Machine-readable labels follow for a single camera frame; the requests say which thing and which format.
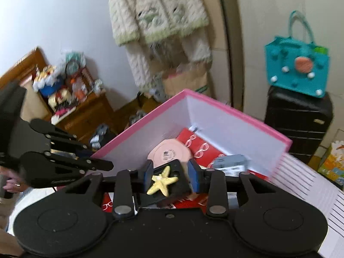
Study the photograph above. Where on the wooden cabinet with clutter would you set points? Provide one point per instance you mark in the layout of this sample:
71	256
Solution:
64	86

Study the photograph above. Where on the cream knitted cardigan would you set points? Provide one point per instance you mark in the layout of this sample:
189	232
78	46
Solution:
150	5

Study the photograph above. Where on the striped white bed sheet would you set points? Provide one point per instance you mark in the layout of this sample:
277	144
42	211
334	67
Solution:
309	193

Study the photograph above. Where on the wooden bedside cabinet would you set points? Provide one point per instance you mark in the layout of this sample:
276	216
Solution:
86	113

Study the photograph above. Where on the wooden headboard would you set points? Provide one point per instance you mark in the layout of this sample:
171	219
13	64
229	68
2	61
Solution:
18	67

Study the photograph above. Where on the person's left hand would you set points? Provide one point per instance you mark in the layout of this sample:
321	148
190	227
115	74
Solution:
12	185

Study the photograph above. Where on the yellow starfish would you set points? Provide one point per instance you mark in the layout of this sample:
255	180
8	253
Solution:
161	184

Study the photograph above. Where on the small grey box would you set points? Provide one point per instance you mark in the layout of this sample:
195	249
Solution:
231	161

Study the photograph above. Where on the pink square plate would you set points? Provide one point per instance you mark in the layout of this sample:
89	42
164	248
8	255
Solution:
164	153

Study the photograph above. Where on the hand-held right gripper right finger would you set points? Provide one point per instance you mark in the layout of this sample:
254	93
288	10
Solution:
193	176

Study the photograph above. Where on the black suitcase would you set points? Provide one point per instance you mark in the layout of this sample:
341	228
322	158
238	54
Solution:
295	121

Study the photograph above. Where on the red glasses-print flat box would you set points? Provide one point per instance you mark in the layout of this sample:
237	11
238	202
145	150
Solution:
207	150

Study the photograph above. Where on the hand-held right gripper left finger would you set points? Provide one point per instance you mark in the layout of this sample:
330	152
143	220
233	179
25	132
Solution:
148	174

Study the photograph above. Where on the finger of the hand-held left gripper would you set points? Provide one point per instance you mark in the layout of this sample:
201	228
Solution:
67	142
96	164

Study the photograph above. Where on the black square block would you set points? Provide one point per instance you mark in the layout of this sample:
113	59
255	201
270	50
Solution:
184	185

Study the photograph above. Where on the pink cardboard box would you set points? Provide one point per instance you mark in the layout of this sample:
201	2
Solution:
231	129

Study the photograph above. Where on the colourful printed carton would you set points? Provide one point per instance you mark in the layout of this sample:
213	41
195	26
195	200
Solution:
332	164

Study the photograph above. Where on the grey blue plastic bag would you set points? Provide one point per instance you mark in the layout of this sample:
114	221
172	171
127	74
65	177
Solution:
99	137

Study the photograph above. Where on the brown paper bag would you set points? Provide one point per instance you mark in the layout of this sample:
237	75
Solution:
188	83

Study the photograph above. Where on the teal felt tote bag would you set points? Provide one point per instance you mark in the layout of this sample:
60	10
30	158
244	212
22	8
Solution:
285	59

